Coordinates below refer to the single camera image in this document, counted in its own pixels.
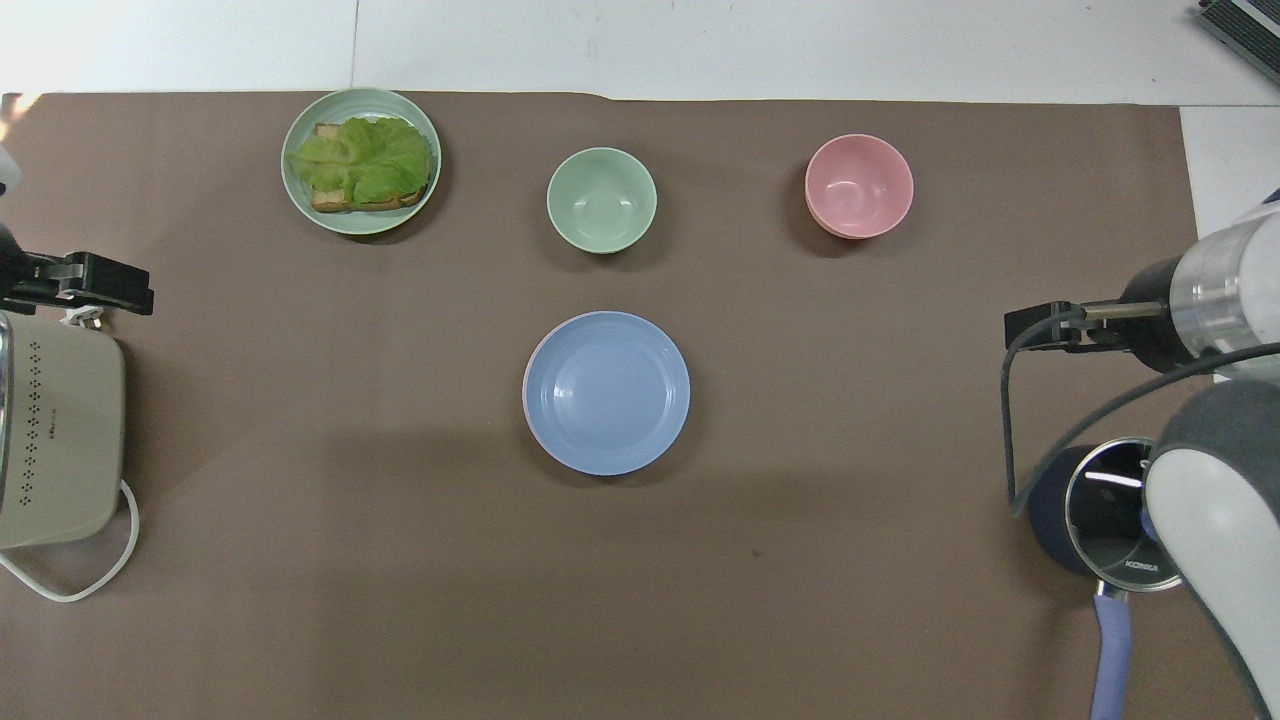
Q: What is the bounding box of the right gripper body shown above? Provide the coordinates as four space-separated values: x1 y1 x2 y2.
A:
1084 257 1197 375

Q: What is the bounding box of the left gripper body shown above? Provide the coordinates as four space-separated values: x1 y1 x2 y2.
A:
0 221 45 307

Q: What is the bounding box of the beige toaster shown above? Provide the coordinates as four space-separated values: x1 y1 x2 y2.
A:
0 311 128 550

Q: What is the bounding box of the green plate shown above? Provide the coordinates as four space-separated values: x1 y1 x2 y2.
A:
280 87 443 236

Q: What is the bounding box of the grey device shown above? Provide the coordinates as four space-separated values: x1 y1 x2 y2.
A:
1196 0 1280 60

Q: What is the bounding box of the pink bowl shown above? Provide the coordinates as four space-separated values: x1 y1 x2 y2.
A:
804 133 915 241

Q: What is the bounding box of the toasted bread slice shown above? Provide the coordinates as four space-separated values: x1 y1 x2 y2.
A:
309 122 432 214

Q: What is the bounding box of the green lettuce leaf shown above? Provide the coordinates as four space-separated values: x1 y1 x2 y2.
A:
286 116 434 207

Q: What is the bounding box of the blue plate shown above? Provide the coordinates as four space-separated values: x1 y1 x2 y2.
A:
524 311 692 478

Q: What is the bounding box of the green bowl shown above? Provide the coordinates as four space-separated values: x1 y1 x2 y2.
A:
546 147 659 255

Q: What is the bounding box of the black cable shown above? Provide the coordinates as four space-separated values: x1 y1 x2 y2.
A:
1001 307 1280 517

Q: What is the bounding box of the dark blue pot lavender handle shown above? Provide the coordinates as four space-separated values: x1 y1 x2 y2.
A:
1026 436 1188 720

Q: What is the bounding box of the white power cable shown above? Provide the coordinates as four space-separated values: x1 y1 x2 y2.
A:
0 479 141 604

